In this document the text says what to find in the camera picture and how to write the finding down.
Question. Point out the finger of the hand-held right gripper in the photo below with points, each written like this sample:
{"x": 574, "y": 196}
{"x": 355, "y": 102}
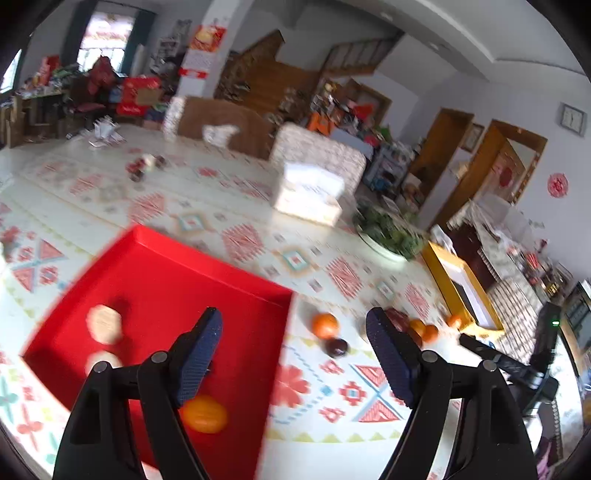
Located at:
{"x": 485, "y": 353}

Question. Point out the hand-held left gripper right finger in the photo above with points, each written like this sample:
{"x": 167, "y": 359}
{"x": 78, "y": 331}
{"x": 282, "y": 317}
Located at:
{"x": 390, "y": 360}

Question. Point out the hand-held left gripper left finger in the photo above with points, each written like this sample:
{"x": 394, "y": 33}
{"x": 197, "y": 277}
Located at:
{"x": 198, "y": 360}

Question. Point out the orange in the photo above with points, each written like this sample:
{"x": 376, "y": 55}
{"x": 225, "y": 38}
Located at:
{"x": 417, "y": 326}
{"x": 455, "y": 320}
{"x": 325, "y": 325}
{"x": 431, "y": 333}
{"x": 204, "y": 414}

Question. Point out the dark plum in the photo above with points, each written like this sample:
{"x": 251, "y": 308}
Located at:
{"x": 336, "y": 347}

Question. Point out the red tray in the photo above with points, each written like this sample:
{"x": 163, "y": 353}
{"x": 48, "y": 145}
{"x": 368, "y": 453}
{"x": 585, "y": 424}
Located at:
{"x": 184, "y": 286}

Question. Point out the banana piece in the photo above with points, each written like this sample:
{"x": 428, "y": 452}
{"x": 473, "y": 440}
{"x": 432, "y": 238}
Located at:
{"x": 104, "y": 361}
{"x": 105, "y": 323}

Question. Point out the yellow box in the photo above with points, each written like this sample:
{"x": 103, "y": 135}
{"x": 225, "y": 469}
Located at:
{"x": 436, "y": 258}

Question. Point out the plate of green vegetables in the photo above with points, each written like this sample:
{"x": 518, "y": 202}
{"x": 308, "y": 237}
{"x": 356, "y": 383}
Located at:
{"x": 388, "y": 230}

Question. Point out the white tissue box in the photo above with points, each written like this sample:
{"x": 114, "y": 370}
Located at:
{"x": 309, "y": 191}

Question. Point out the wooden door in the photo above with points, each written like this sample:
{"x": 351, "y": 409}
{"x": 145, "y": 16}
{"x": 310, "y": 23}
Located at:
{"x": 443, "y": 143}
{"x": 503, "y": 152}

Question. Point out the patterned cover chair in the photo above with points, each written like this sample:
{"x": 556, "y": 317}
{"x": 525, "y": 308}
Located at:
{"x": 314, "y": 147}

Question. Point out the white folded paper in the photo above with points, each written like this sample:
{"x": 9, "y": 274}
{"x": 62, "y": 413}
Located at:
{"x": 105, "y": 131}

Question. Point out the brown wooden chair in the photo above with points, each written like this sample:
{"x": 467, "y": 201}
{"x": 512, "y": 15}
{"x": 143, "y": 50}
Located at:
{"x": 231, "y": 115}

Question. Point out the red gift box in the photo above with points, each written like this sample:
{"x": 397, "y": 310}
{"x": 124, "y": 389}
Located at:
{"x": 138, "y": 94}

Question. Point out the red cloth bundle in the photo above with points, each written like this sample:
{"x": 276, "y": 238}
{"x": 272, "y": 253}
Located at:
{"x": 101, "y": 76}

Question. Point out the wooden staircase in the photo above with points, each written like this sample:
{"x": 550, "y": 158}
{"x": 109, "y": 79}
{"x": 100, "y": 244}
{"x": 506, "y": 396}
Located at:
{"x": 277, "y": 69}

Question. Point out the curtained window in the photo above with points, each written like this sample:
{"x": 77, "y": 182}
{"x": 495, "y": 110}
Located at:
{"x": 104, "y": 39}

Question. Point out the red round wall ornament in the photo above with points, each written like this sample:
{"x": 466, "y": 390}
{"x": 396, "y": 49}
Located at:
{"x": 557, "y": 184}

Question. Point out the framed wall picture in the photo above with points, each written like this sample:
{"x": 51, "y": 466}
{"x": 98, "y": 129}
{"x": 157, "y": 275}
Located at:
{"x": 473, "y": 137}

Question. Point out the square wall clock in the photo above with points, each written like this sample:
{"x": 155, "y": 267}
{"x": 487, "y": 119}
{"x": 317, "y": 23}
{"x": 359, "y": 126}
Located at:
{"x": 572, "y": 119}

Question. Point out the red wall calendar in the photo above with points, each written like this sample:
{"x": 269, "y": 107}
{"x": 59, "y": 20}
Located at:
{"x": 203, "y": 50}

